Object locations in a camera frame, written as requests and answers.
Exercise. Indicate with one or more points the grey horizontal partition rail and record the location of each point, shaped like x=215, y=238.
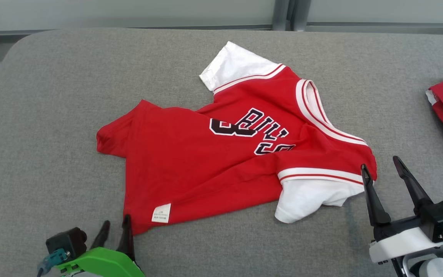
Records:
x=129, y=29

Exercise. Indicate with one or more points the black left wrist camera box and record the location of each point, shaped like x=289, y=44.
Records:
x=65, y=242

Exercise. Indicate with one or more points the grey round post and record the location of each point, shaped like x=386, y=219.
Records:
x=302, y=15
x=281, y=15

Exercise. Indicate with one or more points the teal left camera connector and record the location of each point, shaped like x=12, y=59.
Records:
x=54, y=259

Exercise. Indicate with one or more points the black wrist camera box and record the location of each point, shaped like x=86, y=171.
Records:
x=65, y=242
x=442, y=217

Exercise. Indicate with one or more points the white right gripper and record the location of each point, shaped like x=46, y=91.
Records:
x=402, y=242

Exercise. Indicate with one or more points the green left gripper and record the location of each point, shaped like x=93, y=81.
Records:
x=102, y=263

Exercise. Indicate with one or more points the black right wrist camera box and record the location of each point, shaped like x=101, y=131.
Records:
x=442, y=217

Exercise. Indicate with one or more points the red Bulls jersey white sleeves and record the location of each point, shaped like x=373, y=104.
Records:
x=190, y=169

